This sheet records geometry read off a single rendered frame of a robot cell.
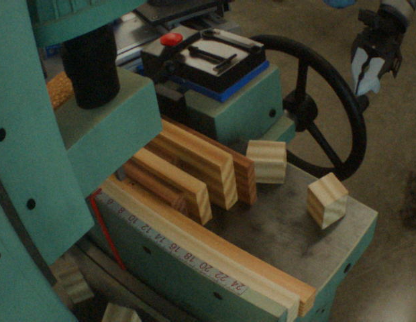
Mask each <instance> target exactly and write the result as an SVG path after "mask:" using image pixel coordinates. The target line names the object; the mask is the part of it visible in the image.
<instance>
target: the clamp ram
mask: <svg viewBox="0 0 416 322"><path fill-rule="evenodd" d="M154 88H155V91H156V98H157V102H158V108H159V112H160V113H161V114H163V115H165V116H167V117H169V118H171V119H173V120H175V121H177V122H179V123H181V124H183V125H185V126H187V127H189V128H191V125H190V121H189V114H188V111H187V104H186V100H185V96H184V94H185V93H186V92H187V91H189V90H190V89H189V88H187V87H186V86H181V87H179V88H178V89H177V90H175V91H173V90H172V89H169V88H167V87H164V86H162V85H159V84H157V85H155V86H154Z"/></svg>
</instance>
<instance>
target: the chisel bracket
mask: <svg viewBox="0 0 416 322"><path fill-rule="evenodd" d="M116 68H117V73H118V77H119V83H120V90H119V92H118V94H117V96H116V97H115V98H114V99H112V100H111V101H110V102H108V103H107V104H105V105H103V106H101V107H98V108H95V109H82V108H80V107H79V106H78V105H77V103H76V99H75V96H73V97H72V98H71V99H69V100H68V101H67V102H66V103H65V104H64V105H62V106H61V107H60V108H59V109H57V110H56V111H55V112H54V115H55V118H56V122H57V124H58V128H59V130H60V135H61V137H62V141H63V143H64V147H65V149H66V153H67V155H68V158H69V160H70V164H71V166H72V169H73V172H74V175H75V177H76V180H77V182H78V184H79V187H80V190H81V192H82V194H83V197H84V199H85V198H86V197H87V196H89V195H90V194H91V193H92V192H93V191H94V190H95V189H96V188H97V187H98V186H99V185H100V184H101V183H102V182H104V181H105V180H106V179H107V178H108V177H109V176H111V175H112V174H113V173H114V172H115V171H116V170H117V169H118V168H119V167H120V166H122V165H123V164H124V163H125V162H126V161H128V160H129V159H130V158H131V157H132V156H133V155H134V154H135V153H136V152H138V151H139V150H140V149H141V148H143V147H144V146H145V145H146V144H147V143H148V142H149V141H151V140H152V139H153V138H155V137H156V136H157V135H158V134H159V133H160V132H161V131H162V130H163V126H162V121H161V117H160V112H159V108H158V102H157V98H156V91H155V88H154V83H153V81H152V80H151V79H148V78H146V77H144V76H141V75H138V74H136V73H134V72H131V71H128V70H126V69H124V68H121V67H118V66H116Z"/></svg>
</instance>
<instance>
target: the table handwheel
mask: <svg viewBox="0 0 416 322"><path fill-rule="evenodd" d="M248 39H249V40H253V41H255V42H258V43H261V44H264V49H265V50H276V51H279V52H284V53H286V54H290V55H291V56H294V57H295V58H298V59H299V64H298V75H297V85H296V89H295V90H293V91H291V92H290V93H289V94H288V95H287V96H286V97H285V98H284V99H283V100H282V108H283V115H284V116H285V117H288V118H289V119H291V120H293V121H294V122H295V131H296V132H303V131H305V130H306V129H307V131H308V132H309V133H310V134H311V135H312V136H313V138H314V139H315V141H316V142H317V143H318V144H319V145H320V147H321V148H322V149H323V151H324V152H325V154H326V155H327V157H328V158H329V159H330V161H331V163H332V164H333V165H334V167H331V168H326V167H320V166H316V165H313V164H310V163H308V162H306V161H304V160H302V159H300V158H299V157H297V156H296V155H294V154H293V153H292V152H290V151H289V150H287V149H286V153H287V162H288V163H290V164H292V165H294V166H296V167H297V168H300V169H301V170H304V171H305V172H307V173H309V174H310V175H312V176H314V177H316V178H318V179H320V178H323V177H324V176H326V175H327V174H329V173H330V172H332V173H333V174H334V176H335V177H336V178H337V179H338V180H339V181H340V182H341V181H343V180H346V179H347V178H349V177H351V176H352V175H353V174H354V173H355V172H356V171H357V169H359V167H360V165H361V163H362V161H363V159H364V155H365V152H366V143H367V135H366V125H365V121H364V117H363V114H362V111H361V108H360V106H359V103H358V101H357V99H356V97H355V95H354V93H353V92H352V90H351V88H350V87H349V85H348V84H347V82H346V81H345V80H344V78H343V77H342V75H341V74H340V73H339V72H338V71H337V70H336V69H335V68H334V67H333V66H332V65H331V64H330V63H329V62H328V61H327V60H326V59H325V58H324V57H322V56H321V55H320V54H318V53H317V52H316V51H314V50H312V49H311V48H310V47H308V46H306V45H304V44H302V43H300V42H298V41H296V40H293V39H290V38H287V37H284V36H278V35H272V34H262V35H257V36H252V37H250V38H248ZM308 66H310V67H311V68H312V69H314V70H315V71H316V72H317V73H318V74H320V75H321V76H322V77H323V78H324V79H325V81H326V82H327V83H328V84H329V85H330V87H331V88H332V89H333V90H334V92H335V93H336V95H337V96H338V98H339V99H340V101H341V102H342V105H343V106H344V109H345V110H346V113H347V115H348V119H349V121H350V125H351V129H352V149H351V152H350V155H349V156H348V158H347V160H346V161H345V162H344V163H343V162H342V161H341V160H340V158H339V157H338V155H337V154H336V153H335V152H334V150H333V148H332V147H331V146H330V145H329V143H328V142H327V140H326V139H325V138H324V136H323V134H322V133H321V132H320V131H319V129H318V127H317V126H316V125H315V123H314V122H313V121H314V120H315V119H316V118H317V116H318V108H317V106H316V103H315V101H314V100H313V98H312V97H311V96H310V95H309V94H308V93H306V83H307V71H308Z"/></svg>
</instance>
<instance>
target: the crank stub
mask: <svg viewBox="0 0 416 322"><path fill-rule="evenodd" d="M357 101H358V103H359V106H360V108H361V111H362V112H364V111H365V110H366V109H367V107H368V106H369V104H370V103H369V99H368V97H367V96H366V95H360V96H359V97H357Z"/></svg>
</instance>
